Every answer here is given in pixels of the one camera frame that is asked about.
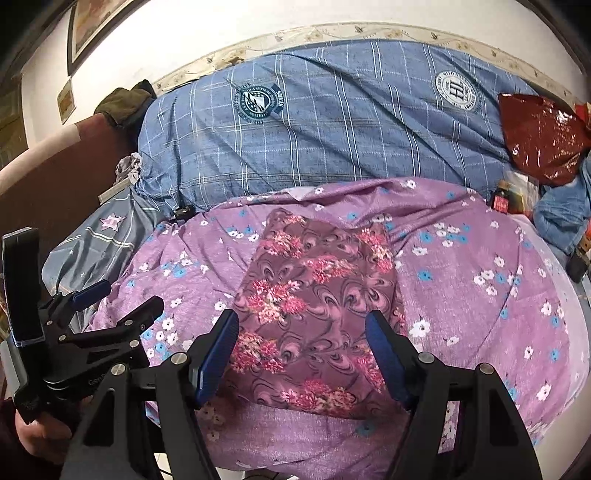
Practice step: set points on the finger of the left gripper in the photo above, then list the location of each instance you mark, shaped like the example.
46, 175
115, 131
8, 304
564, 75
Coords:
91, 295

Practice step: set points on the olive green cloth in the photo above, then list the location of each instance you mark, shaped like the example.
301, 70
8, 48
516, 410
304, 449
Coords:
124, 107

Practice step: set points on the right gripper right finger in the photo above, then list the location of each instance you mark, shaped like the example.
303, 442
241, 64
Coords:
396, 358

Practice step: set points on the dark red plastic bag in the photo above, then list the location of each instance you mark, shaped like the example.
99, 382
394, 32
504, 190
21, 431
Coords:
545, 140

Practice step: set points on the blue plaid duvet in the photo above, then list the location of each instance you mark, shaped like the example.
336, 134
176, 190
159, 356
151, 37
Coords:
326, 113

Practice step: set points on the small wall plate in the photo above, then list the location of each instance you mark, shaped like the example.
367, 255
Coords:
65, 102

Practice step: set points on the small dark red bottle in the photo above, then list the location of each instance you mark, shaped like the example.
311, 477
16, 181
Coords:
500, 200

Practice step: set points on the framed wall picture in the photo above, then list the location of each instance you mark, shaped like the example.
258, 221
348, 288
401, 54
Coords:
91, 21

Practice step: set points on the brown wooden headboard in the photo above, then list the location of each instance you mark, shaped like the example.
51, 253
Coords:
54, 185

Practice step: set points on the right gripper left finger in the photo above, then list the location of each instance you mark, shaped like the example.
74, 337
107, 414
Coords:
209, 355

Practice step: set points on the purple pink floral garment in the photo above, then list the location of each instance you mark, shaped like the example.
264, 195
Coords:
302, 307

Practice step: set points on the blue denim garment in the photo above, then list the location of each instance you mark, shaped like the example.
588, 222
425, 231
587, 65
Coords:
561, 215

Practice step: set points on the small grey crumpled cloth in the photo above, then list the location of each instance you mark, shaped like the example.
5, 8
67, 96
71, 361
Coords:
128, 168

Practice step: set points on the person's left hand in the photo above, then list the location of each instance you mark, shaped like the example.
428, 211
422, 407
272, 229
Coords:
46, 437

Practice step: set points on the purple floral bed sheet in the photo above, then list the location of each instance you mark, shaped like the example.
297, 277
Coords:
474, 285

